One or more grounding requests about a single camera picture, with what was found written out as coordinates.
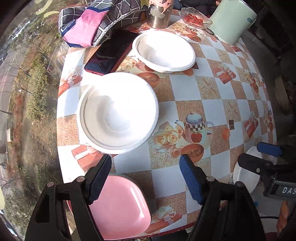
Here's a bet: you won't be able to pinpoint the dark red smartphone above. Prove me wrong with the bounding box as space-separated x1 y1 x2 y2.
84 29 140 76

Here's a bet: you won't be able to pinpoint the metal cup with peeling paint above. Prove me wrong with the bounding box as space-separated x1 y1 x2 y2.
146 0 174 29

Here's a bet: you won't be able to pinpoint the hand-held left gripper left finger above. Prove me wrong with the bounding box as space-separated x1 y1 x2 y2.
24 154 112 241

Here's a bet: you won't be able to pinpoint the pink square plate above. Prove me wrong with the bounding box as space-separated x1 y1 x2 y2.
89 175 152 241

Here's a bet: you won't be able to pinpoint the checkered scarf with pink patch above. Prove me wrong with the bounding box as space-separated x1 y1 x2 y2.
58 0 148 48

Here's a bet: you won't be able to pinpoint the printed checkered tablecloth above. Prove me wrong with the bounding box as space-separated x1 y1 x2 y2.
56 9 278 234

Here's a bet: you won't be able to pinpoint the person's right forearm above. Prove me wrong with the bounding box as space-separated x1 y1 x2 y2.
277 200 290 234

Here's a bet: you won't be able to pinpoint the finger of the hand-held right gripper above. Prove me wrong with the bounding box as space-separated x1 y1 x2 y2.
238 153 279 180
257 142 296 163

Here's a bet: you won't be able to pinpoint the glass bowl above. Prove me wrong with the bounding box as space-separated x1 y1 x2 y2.
180 7 213 30

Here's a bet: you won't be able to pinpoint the red cherry tomatoes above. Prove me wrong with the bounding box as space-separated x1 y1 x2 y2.
186 13 204 25

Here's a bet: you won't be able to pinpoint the white paper bowl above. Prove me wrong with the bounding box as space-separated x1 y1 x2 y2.
77 72 159 155
232 146 278 194
132 30 196 73

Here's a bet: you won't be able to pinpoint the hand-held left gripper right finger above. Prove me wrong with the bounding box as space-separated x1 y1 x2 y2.
179 154 260 241

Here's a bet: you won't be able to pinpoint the pale green bucket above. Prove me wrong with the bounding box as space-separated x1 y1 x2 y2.
209 0 258 45

